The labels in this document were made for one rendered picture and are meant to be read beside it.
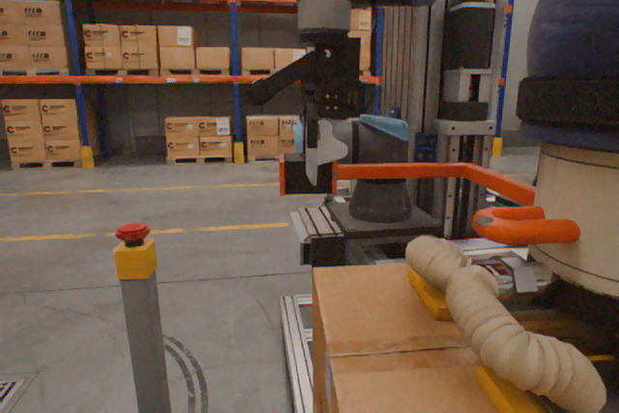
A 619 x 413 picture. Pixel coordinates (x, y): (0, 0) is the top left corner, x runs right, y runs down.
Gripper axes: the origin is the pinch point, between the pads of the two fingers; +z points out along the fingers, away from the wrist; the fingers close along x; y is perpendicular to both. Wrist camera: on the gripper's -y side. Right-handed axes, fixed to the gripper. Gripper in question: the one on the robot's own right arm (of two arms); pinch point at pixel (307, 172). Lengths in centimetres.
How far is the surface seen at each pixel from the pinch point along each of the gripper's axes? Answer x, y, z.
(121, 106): 783, -336, 28
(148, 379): 20, -35, 54
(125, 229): 21.2, -37.1, 16.9
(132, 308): 20, -37, 35
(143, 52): 671, -245, -71
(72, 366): 113, -109, 123
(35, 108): 653, -432, 26
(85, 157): 645, -352, 110
